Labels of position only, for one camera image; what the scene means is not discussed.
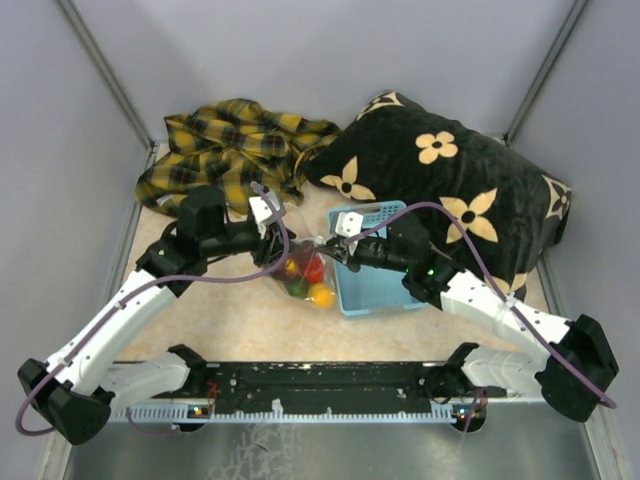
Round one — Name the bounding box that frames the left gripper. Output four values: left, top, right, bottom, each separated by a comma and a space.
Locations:
202, 220, 301, 267

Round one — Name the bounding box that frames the red apple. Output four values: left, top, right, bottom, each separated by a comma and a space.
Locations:
303, 255, 326, 285

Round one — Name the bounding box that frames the clear zip top bag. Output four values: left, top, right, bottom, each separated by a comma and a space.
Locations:
267, 209, 339, 314

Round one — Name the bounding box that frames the small yellow fruit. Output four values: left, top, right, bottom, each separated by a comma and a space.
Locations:
308, 282, 335, 309

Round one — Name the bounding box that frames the light blue plastic basket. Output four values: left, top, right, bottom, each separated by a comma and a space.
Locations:
327, 200, 426, 319

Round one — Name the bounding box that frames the green orange mango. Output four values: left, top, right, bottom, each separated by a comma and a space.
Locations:
286, 281, 308, 298

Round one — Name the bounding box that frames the black floral pillow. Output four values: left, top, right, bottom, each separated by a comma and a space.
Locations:
301, 90, 572, 299

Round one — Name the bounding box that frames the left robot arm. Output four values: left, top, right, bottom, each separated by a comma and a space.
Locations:
15, 183, 289, 445

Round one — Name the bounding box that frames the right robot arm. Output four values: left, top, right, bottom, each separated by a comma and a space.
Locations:
323, 210, 619, 422

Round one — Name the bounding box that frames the yellow plaid shirt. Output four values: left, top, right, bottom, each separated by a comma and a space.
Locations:
135, 98, 342, 217

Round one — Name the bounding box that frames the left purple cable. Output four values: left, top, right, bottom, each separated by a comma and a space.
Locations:
14, 182, 291, 439

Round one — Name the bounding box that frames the purple cable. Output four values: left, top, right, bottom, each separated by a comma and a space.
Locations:
14, 182, 291, 439
344, 201, 617, 434

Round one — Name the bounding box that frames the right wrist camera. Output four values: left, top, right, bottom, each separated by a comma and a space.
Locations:
331, 211, 364, 238

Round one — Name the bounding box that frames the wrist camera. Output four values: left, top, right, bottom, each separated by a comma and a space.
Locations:
331, 211, 364, 238
249, 192, 285, 237

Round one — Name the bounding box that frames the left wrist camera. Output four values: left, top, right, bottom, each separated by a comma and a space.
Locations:
249, 192, 285, 237

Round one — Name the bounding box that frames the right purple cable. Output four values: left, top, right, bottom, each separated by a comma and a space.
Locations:
344, 201, 617, 434

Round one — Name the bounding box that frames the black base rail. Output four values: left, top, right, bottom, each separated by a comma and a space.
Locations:
109, 359, 506, 416

